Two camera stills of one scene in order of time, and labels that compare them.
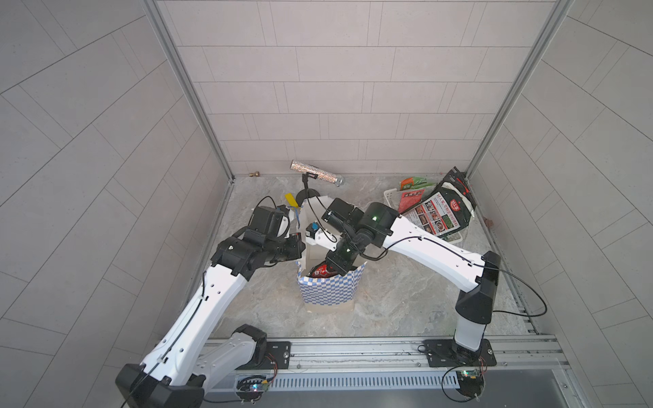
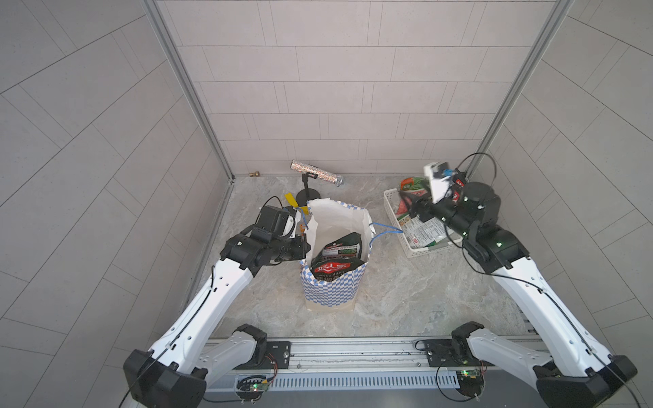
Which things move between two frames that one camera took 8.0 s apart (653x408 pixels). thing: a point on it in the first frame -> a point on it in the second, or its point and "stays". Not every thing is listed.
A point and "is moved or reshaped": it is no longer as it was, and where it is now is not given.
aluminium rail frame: [530, 364] stays
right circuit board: [471, 382] stays
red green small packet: [411, 191] stays
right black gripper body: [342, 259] -> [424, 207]
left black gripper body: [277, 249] stays
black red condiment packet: [448, 208] is moved or reshaped
